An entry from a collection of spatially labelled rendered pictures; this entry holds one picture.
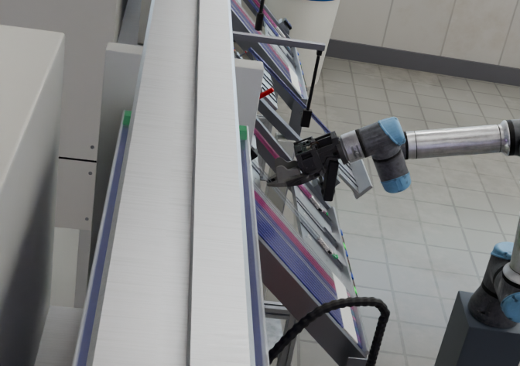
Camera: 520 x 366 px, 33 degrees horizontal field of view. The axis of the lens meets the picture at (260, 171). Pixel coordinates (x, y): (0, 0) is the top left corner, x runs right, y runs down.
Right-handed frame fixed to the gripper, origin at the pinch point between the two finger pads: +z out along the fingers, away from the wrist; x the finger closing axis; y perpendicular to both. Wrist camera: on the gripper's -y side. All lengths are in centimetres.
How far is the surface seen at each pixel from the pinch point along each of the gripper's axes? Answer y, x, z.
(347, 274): -31.1, 4.7, -9.0
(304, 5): -59, -293, -17
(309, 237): -16.6, 4.2, -3.5
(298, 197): -14.5, -13.6, -3.0
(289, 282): -3.9, 38.0, 0.1
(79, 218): 29, 38, 35
